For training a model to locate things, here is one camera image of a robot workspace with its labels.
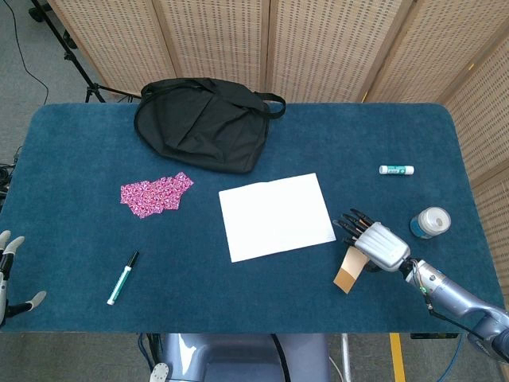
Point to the green white marker pen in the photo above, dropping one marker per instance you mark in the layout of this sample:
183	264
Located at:
121	278

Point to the grey-blue robot torso base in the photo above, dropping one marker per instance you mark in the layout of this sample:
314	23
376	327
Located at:
242	358

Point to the silver metal table leg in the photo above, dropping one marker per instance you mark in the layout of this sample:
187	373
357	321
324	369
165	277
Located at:
346	358

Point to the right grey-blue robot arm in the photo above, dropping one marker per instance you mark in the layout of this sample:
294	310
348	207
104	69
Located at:
449	290

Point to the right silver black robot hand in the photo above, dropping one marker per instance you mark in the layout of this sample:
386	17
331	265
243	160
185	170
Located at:
383	246

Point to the dark blue table mat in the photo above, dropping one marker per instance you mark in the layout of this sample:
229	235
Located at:
254	294

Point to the pink patterned cloth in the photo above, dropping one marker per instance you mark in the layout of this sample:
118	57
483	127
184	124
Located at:
157	195

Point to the green white glue stick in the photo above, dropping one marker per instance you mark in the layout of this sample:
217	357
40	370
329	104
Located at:
395	170

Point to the black fabric bag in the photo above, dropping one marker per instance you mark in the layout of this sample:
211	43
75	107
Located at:
207	125

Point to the black tripod stand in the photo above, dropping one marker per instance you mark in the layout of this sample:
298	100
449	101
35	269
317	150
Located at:
73	59

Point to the brown beige paper tag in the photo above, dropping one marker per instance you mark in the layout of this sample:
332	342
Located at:
352	268

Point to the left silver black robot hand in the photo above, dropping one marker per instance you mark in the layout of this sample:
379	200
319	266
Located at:
5	278

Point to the white paper sheet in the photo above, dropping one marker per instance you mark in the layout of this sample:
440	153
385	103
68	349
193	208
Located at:
276	219

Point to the blue jar with white lid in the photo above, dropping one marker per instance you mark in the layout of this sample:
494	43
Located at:
429	223

